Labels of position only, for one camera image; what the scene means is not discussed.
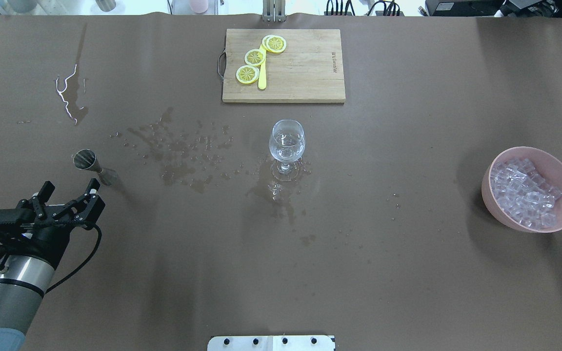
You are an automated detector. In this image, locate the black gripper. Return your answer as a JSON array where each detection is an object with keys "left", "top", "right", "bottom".
[{"left": 0, "top": 178, "right": 105, "bottom": 271}]

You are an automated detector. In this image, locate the steel jigger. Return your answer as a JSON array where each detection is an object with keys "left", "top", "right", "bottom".
[{"left": 73, "top": 149, "right": 119, "bottom": 186}]

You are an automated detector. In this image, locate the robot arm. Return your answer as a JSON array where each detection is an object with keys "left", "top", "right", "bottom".
[{"left": 0, "top": 178, "right": 105, "bottom": 351}]

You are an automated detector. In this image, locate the clear wine glass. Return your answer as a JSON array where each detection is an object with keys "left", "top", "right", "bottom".
[{"left": 268, "top": 118, "right": 306, "bottom": 182}]

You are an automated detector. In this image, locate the pink bowl of ice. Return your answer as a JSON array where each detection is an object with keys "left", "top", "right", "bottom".
[{"left": 479, "top": 146, "right": 562, "bottom": 234}]

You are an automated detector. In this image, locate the lemon slice three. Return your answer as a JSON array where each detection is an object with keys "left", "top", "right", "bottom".
[{"left": 236, "top": 65, "right": 260, "bottom": 85}]

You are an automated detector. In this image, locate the lemon slice two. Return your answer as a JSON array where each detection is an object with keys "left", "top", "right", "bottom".
[{"left": 244, "top": 48, "right": 267, "bottom": 67}]

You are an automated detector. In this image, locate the lemon slice one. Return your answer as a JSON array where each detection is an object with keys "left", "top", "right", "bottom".
[{"left": 262, "top": 34, "right": 287, "bottom": 54}]

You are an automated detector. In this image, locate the wooden cutting board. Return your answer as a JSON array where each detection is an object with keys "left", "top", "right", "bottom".
[{"left": 221, "top": 29, "right": 346, "bottom": 103}]

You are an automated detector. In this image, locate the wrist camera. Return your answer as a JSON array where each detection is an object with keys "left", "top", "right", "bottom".
[{"left": 0, "top": 208, "right": 34, "bottom": 234}]

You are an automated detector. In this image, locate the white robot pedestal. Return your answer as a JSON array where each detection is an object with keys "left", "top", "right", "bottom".
[{"left": 207, "top": 335, "right": 337, "bottom": 351}]

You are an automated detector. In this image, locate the aluminium frame post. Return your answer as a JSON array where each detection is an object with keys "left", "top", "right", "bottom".
[{"left": 261, "top": 0, "right": 287, "bottom": 23}]

